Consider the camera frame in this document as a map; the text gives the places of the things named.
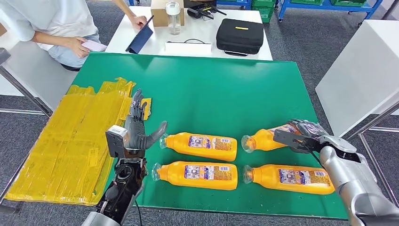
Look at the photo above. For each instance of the metal table frame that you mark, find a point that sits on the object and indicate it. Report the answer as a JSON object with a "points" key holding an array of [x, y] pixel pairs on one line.
{"points": [[374, 120]]}

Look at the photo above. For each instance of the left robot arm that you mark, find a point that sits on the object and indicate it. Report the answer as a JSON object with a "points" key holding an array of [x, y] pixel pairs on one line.
{"points": [[124, 184]]}

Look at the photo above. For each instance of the person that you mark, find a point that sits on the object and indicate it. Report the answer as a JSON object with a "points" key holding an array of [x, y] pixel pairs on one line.
{"points": [[46, 15]]}

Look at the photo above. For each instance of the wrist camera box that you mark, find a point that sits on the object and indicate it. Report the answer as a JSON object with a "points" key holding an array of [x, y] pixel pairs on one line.
{"points": [[285, 138], [116, 140]]}

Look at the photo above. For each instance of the person's right hand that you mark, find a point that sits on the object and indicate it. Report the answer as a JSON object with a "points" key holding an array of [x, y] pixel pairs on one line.
{"points": [[78, 46]]}

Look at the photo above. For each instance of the dark blue tablet case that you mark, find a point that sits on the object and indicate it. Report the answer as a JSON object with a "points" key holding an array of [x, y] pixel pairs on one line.
{"points": [[140, 37]]}

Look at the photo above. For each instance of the yellow taped plastic sheet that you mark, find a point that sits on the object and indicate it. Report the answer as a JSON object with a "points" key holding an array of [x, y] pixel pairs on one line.
{"points": [[62, 149]]}

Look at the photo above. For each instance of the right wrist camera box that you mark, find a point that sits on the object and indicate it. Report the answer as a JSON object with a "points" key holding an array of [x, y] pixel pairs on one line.
{"points": [[285, 138]]}

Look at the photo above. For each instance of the pale pink phone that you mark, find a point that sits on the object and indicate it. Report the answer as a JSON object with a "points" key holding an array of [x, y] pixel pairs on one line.
{"points": [[95, 46]]}

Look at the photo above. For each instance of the clear bottle with white lid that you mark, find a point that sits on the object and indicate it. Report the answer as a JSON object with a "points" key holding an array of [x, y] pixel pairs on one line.
{"points": [[173, 21]]}

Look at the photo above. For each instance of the person's left hand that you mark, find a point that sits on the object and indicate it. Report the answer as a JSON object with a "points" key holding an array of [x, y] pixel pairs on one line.
{"points": [[138, 21]]}

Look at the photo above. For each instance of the green table board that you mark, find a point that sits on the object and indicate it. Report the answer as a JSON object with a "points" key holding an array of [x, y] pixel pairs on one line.
{"points": [[218, 93]]}

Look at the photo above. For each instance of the orange detergent bottle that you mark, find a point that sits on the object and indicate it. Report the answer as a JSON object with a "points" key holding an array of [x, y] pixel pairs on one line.
{"points": [[265, 138], [174, 174], [268, 177], [180, 145]]}

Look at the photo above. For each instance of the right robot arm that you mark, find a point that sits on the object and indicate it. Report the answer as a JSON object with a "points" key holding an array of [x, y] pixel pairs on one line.
{"points": [[352, 177]]}

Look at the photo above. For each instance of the person's right forearm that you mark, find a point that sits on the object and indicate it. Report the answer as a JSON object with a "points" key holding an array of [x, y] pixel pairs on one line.
{"points": [[51, 40]]}

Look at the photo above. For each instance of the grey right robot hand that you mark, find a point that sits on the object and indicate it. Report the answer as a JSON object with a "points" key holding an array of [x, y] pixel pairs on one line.
{"points": [[310, 129]]}

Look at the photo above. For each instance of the black remote controller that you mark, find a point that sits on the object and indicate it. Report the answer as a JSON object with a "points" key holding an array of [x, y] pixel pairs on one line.
{"points": [[199, 12]]}

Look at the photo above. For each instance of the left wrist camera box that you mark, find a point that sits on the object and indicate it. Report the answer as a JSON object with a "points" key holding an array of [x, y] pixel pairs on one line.
{"points": [[116, 140]]}

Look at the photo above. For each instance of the brown cardboard box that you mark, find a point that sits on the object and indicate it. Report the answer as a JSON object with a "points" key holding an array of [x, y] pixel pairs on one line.
{"points": [[159, 14]]}

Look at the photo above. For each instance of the flat white box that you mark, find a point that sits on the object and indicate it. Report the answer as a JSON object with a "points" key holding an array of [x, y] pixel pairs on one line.
{"points": [[187, 49]]}

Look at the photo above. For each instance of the metal table leg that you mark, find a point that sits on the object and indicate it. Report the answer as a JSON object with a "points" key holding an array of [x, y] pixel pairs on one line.
{"points": [[25, 91]]}

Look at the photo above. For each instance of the blue wheeled rack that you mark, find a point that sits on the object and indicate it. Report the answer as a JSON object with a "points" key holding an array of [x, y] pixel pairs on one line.
{"points": [[327, 7], [240, 3]]}

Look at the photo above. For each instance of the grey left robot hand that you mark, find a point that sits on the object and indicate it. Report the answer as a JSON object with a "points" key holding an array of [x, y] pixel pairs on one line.
{"points": [[135, 134]]}

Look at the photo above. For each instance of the white table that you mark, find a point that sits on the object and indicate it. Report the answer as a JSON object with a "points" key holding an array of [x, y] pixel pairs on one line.
{"points": [[37, 75], [199, 29], [358, 78]]}

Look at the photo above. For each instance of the person's left forearm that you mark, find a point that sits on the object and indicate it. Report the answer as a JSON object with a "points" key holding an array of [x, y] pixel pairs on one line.
{"points": [[123, 7]]}

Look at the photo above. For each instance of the black carry case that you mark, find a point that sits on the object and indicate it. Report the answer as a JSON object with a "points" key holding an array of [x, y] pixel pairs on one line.
{"points": [[240, 36]]}

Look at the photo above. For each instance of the green plastic crate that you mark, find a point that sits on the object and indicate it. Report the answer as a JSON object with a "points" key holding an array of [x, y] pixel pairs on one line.
{"points": [[263, 3], [264, 15], [307, 1], [347, 2]]}

